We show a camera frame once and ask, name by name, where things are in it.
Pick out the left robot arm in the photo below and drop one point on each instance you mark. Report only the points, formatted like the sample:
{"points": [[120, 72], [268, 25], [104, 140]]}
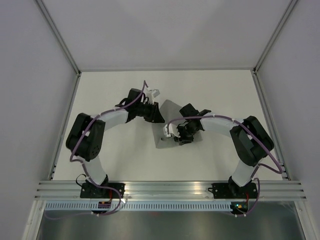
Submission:
{"points": [[86, 135]]}

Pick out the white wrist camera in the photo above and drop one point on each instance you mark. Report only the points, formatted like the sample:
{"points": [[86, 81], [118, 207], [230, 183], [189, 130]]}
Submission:
{"points": [[152, 95], [171, 130]]}

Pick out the right aluminium frame post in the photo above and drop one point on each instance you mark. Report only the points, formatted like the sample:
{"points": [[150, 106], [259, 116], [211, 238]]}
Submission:
{"points": [[275, 34]]}

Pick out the aluminium frame post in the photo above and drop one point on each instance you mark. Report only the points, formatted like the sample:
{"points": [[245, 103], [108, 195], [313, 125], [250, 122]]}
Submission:
{"points": [[275, 34], [57, 35]]}

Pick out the grey cloth napkin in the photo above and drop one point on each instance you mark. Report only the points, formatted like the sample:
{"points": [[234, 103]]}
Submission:
{"points": [[173, 114]]}

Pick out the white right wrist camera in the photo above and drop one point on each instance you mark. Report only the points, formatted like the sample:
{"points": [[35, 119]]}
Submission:
{"points": [[171, 130]]}

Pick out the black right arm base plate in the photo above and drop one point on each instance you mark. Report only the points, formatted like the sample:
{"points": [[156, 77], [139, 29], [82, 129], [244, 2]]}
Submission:
{"points": [[225, 190]]}

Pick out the left aluminium frame post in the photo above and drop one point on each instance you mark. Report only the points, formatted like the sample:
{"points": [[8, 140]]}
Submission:
{"points": [[57, 35]]}

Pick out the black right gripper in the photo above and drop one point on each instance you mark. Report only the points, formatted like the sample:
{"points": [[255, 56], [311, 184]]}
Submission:
{"points": [[182, 140]]}

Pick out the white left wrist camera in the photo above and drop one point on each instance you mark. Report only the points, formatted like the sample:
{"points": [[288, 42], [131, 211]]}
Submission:
{"points": [[152, 95]]}

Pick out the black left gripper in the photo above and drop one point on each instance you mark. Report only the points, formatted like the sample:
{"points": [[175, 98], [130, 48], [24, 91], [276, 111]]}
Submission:
{"points": [[158, 117]]}

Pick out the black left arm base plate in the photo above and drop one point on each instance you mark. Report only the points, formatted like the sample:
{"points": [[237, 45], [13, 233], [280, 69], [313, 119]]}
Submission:
{"points": [[89, 191]]}

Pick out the white slotted cable duct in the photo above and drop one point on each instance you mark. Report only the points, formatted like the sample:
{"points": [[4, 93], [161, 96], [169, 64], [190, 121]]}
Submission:
{"points": [[157, 206]]}

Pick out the aluminium front rail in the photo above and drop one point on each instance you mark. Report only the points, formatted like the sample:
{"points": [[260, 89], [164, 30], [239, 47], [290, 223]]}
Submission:
{"points": [[270, 190]]}

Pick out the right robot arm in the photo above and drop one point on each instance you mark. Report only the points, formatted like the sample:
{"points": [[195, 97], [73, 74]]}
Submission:
{"points": [[251, 141]]}

